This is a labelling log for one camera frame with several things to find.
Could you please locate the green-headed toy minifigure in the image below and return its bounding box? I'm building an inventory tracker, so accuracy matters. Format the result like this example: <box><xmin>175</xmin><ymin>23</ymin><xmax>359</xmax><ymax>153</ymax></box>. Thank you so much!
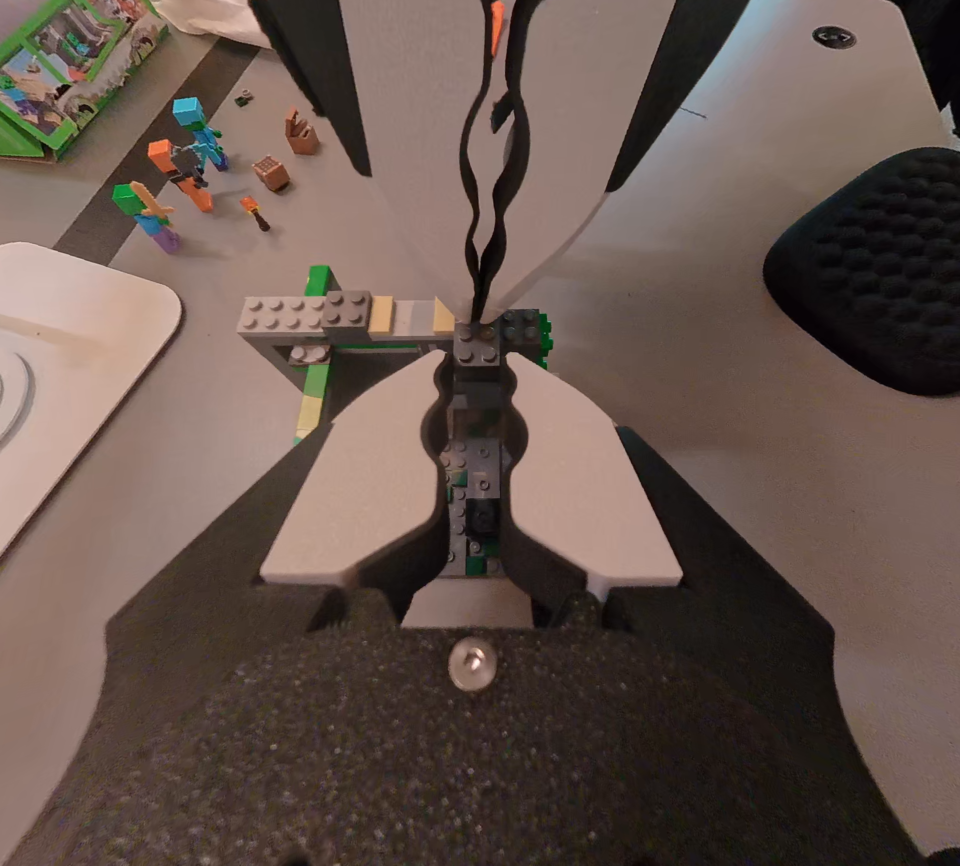
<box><xmin>112</xmin><ymin>181</ymin><xmax>183</xmax><ymax>255</ymax></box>

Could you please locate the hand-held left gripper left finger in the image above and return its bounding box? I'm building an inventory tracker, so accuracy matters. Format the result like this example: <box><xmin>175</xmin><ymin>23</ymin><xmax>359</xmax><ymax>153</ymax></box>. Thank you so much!
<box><xmin>258</xmin><ymin>348</ymin><xmax>453</xmax><ymax>593</ymax></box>

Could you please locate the brown toy chest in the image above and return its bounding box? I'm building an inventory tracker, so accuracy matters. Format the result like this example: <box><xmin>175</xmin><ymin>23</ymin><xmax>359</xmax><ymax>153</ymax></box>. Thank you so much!
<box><xmin>285</xmin><ymin>108</ymin><xmax>320</xmax><ymax>156</ymax></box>

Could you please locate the grey green toy brick model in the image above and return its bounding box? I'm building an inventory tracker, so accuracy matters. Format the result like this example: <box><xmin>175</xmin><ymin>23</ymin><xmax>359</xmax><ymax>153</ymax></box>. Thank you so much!
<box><xmin>236</xmin><ymin>266</ymin><xmax>558</xmax><ymax>582</ymax></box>

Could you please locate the orange toy minifigure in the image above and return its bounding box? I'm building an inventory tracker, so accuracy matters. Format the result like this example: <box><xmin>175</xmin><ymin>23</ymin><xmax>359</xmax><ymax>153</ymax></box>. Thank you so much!
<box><xmin>147</xmin><ymin>140</ymin><xmax>216</xmax><ymax>214</ymax></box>

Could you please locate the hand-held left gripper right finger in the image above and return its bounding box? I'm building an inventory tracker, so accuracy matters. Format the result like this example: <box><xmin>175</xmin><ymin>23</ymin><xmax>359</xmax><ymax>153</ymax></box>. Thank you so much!
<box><xmin>497</xmin><ymin>356</ymin><xmax>686</xmax><ymax>602</ymax></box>

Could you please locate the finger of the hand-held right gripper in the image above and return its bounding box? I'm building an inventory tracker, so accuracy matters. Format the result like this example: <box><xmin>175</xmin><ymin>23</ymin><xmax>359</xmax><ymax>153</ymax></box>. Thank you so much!
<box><xmin>322</xmin><ymin>0</ymin><xmax>494</xmax><ymax>318</ymax></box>
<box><xmin>482</xmin><ymin>0</ymin><xmax>692</xmax><ymax>319</ymax></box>

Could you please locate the cyan armoured toy minifigure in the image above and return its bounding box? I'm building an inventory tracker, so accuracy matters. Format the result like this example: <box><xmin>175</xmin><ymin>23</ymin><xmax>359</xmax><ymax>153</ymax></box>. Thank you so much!
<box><xmin>171</xmin><ymin>97</ymin><xmax>230</xmax><ymax>175</ymax></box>

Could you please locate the green toy set box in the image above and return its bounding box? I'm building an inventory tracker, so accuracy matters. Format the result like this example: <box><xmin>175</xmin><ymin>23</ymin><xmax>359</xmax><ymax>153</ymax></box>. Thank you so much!
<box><xmin>0</xmin><ymin>0</ymin><xmax>170</xmax><ymax>165</ymax></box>

